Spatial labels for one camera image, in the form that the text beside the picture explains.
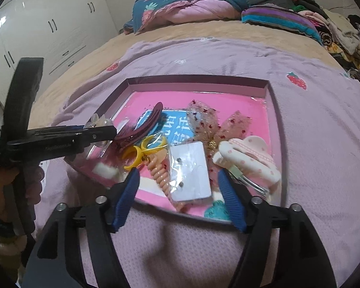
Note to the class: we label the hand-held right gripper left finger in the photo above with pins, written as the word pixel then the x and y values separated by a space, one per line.
pixel 126 198

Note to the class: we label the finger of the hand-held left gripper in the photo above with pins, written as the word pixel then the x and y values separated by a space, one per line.
pixel 60 129
pixel 93 135

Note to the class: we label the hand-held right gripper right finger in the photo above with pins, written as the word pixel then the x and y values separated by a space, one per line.
pixel 232 201

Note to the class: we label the clear flower hair claw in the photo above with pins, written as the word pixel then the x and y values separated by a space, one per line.
pixel 100 123

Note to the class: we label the yellow hair clip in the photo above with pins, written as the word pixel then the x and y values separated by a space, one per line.
pixel 135 156

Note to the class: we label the white polka-dot hair clip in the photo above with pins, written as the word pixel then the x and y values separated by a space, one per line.
pixel 252 162

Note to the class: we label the earring card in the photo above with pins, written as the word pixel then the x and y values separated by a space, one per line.
pixel 192 171

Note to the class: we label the maroon hair claw clip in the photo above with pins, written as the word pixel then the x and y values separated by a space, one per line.
pixel 144 123

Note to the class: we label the shallow grey cardboard box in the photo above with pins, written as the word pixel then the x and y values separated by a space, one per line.
pixel 277 132

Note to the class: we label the person's left forearm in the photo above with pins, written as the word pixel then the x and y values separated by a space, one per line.
pixel 0 240

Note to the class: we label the pink tulle bow hair clip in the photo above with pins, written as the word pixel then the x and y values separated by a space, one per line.
pixel 228 126

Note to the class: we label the white wardrobe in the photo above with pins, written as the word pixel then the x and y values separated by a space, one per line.
pixel 48 27

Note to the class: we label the purple strawberry print blanket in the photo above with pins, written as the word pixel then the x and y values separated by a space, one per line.
pixel 318 171

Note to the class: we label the pink book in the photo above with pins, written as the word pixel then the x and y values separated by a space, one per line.
pixel 243 111

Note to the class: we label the beige bed sheet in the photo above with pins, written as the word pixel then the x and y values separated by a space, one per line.
pixel 174 30

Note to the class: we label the dark blue floral quilt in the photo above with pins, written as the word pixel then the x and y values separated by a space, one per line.
pixel 186 9

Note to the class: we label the striped purple teal pillow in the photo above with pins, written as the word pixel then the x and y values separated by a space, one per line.
pixel 279 21

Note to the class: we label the pile of clothes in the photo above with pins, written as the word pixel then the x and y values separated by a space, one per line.
pixel 345 36

